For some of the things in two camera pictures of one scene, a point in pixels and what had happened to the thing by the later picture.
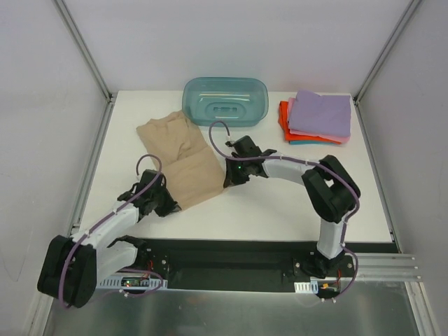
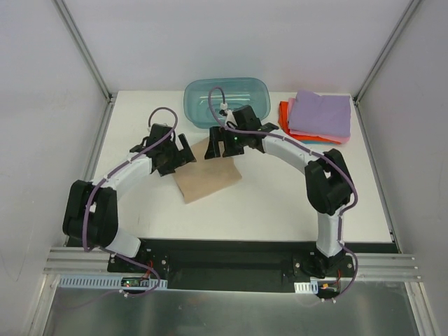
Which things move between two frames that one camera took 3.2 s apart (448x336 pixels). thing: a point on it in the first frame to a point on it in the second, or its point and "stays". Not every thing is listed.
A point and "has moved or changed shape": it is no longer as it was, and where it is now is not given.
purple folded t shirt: [325, 115] stays
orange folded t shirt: [283, 112] stays
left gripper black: [162, 205] to [176, 156]
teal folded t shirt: [310, 143] stays
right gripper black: [234, 176] to [222, 138]
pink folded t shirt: [344, 138] stays
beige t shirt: [190, 168] has moved or changed shape
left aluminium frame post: [90, 61] stays
